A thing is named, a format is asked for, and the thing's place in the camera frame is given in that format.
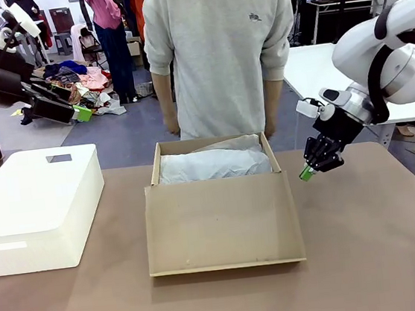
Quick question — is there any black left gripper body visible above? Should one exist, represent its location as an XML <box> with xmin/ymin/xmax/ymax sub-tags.
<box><xmin>0</xmin><ymin>64</ymin><xmax>37</xmax><ymax>109</ymax></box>

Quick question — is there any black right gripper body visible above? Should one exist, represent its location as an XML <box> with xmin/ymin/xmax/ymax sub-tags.
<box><xmin>310</xmin><ymin>101</ymin><xmax>367</xmax><ymax>152</ymax></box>

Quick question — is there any white tissue paper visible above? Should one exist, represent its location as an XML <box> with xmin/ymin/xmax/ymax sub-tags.
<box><xmin>156</xmin><ymin>131</ymin><xmax>273</xmax><ymax>186</ymax></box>

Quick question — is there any person's right forearm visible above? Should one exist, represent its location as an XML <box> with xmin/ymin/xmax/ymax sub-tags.
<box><xmin>151</xmin><ymin>68</ymin><xmax>183</xmax><ymax>127</ymax></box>

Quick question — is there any person's left forearm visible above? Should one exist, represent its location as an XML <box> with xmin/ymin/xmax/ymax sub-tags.
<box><xmin>260</xmin><ymin>76</ymin><xmax>288</xmax><ymax>119</ymax></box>

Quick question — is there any white plastic storage box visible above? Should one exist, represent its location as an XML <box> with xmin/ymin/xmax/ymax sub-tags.
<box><xmin>0</xmin><ymin>142</ymin><xmax>115</xmax><ymax>278</ymax></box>

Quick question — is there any brown cardboard shoe box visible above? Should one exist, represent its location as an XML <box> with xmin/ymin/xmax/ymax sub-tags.
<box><xmin>134</xmin><ymin>127</ymin><xmax>307</xmax><ymax>280</ymax></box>

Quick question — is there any person's left hand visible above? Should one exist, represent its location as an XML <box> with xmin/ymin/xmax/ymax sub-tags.
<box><xmin>263</xmin><ymin>113</ymin><xmax>282</xmax><ymax>137</ymax></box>

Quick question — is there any person's right hand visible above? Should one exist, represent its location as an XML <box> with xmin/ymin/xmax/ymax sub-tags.
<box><xmin>162</xmin><ymin>115</ymin><xmax>183</xmax><ymax>137</ymax></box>

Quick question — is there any pile of colourful clothes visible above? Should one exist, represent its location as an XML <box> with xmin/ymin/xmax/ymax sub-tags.
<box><xmin>13</xmin><ymin>54</ymin><xmax>129</xmax><ymax>131</ymax></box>

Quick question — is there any white garment on chair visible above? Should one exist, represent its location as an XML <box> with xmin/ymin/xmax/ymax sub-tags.
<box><xmin>70</xmin><ymin>21</ymin><xmax>105</xmax><ymax>69</ymax></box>

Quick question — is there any white side table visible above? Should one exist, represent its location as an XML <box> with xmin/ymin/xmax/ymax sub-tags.
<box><xmin>279</xmin><ymin>32</ymin><xmax>415</xmax><ymax>136</ymax></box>

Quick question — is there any dark brown chair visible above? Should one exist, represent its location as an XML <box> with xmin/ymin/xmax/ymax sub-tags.
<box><xmin>48</xmin><ymin>5</ymin><xmax>77</xmax><ymax>57</ymax></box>

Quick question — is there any mannequin in pink shirt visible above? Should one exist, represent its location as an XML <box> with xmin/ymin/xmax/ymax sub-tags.
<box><xmin>81</xmin><ymin>0</ymin><xmax>139</xmax><ymax>108</ymax></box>

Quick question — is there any bystander in black top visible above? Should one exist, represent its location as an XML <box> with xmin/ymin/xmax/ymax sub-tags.
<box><xmin>6</xmin><ymin>0</ymin><xmax>54</xmax><ymax>53</ymax></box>

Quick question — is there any long background workbench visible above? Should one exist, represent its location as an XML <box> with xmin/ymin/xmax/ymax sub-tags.
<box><xmin>305</xmin><ymin>0</ymin><xmax>409</xmax><ymax>47</ymax></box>

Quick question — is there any person in grey sweatshirt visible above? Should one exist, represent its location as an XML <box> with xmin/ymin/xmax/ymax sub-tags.
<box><xmin>138</xmin><ymin>0</ymin><xmax>308</xmax><ymax>145</ymax></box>

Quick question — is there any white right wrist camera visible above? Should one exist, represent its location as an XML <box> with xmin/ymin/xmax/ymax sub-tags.
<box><xmin>295</xmin><ymin>95</ymin><xmax>331</xmax><ymax>122</ymax></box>

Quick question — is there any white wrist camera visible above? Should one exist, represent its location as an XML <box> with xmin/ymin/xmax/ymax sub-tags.
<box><xmin>295</xmin><ymin>95</ymin><xmax>331</xmax><ymax>122</ymax></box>
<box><xmin>0</xmin><ymin>0</ymin><xmax>44</xmax><ymax>56</ymax></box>

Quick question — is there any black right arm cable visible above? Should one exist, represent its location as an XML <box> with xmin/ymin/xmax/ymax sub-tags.
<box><xmin>358</xmin><ymin>0</ymin><xmax>415</xmax><ymax>125</ymax></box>

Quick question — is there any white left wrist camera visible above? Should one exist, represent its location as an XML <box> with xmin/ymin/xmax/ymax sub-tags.
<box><xmin>0</xmin><ymin>0</ymin><xmax>44</xmax><ymax>56</ymax></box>

